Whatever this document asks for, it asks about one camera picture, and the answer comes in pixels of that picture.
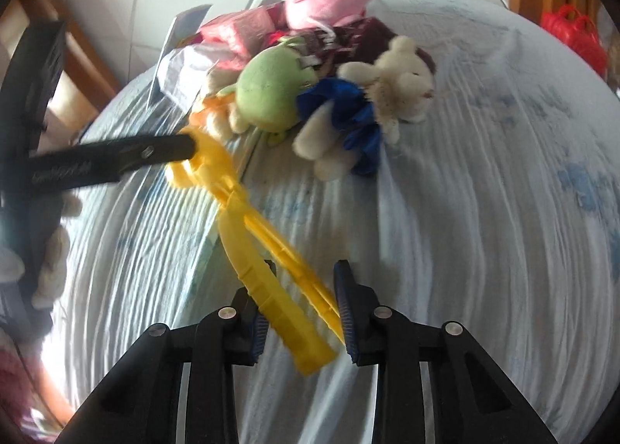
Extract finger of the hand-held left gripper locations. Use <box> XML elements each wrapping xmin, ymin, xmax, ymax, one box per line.
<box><xmin>116</xmin><ymin>131</ymin><xmax>198</xmax><ymax>179</ymax></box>

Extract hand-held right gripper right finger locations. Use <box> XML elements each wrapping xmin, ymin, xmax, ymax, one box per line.
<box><xmin>333</xmin><ymin>259</ymin><xmax>558</xmax><ymax>444</ymax></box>

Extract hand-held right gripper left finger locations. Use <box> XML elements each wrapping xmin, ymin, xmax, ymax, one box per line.
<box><xmin>55</xmin><ymin>286</ymin><xmax>270</xmax><ymax>444</ymax></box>

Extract yellow plastic tongs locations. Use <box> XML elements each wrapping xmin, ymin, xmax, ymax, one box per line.
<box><xmin>165</xmin><ymin>127</ymin><xmax>347</xmax><ymax>375</ymax></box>

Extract small beige bear plush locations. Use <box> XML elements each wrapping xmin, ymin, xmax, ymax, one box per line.
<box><xmin>189</xmin><ymin>71</ymin><xmax>253</xmax><ymax>139</ymax></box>

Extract white plastic bag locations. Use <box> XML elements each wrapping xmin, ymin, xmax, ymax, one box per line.
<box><xmin>162</xmin><ymin>44</ymin><xmax>219</xmax><ymax>110</ymax></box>

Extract green plush toy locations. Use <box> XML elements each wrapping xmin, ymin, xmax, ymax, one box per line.
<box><xmin>235</xmin><ymin>37</ymin><xmax>325</xmax><ymax>145</ymax></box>

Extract white paper booklet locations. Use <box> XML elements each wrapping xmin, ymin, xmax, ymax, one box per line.
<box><xmin>148</xmin><ymin>3</ymin><xmax>214</xmax><ymax>108</ymax></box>

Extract pink box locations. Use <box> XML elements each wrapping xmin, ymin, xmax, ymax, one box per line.
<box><xmin>198</xmin><ymin>5</ymin><xmax>286</xmax><ymax>72</ymax></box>

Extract beige fuzzy plush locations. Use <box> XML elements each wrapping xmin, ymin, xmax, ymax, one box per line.
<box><xmin>31</xmin><ymin>192</ymin><xmax>83</xmax><ymax>311</ymax></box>

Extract dark maroon plush toy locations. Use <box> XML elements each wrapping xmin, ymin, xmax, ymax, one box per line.
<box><xmin>264</xmin><ymin>17</ymin><xmax>437</xmax><ymax>81</ymax></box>

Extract white bear plush blue dress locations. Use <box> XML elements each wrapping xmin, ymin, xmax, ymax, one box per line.
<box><xmin>292</xmin><ymin>34</ymin><xmax>437</xmax><ymax>182</ymax></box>

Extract person's pink knit clothing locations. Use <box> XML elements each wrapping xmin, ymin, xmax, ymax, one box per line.
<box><xmin>0</xmin><ymin>342</ymin><xmax>64</xmax><ymax>430</ymax></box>

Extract red plastic bag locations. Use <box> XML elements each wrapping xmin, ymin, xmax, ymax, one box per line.
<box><xmin>540</xmin><ymin>5</ymin><xmax>608</xmax><ymax>79</ymax></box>

